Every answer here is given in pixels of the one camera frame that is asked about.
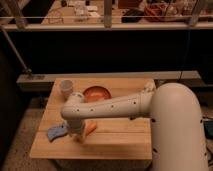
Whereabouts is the orange pepper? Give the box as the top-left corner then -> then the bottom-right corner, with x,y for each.
85,122 -> 97,136

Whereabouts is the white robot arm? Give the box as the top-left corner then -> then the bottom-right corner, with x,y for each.
61,83 -> 209,171

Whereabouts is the orange bowl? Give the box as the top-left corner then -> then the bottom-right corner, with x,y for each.
83,86 -> 111,103

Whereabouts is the translucent plastic cup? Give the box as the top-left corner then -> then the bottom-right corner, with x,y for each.
59,80 -> 73,99

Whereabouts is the small white object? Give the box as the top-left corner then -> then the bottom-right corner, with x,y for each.
143,82 -> 156,92

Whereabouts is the wooden table board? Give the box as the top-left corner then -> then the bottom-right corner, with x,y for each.
30,78 -> 151,160

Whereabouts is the grey metal ledge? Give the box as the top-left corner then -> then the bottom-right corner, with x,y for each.
16,71 -> 201,92

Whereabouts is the diagonal metal pole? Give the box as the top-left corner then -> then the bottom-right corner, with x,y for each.
0,26 -> 32,77

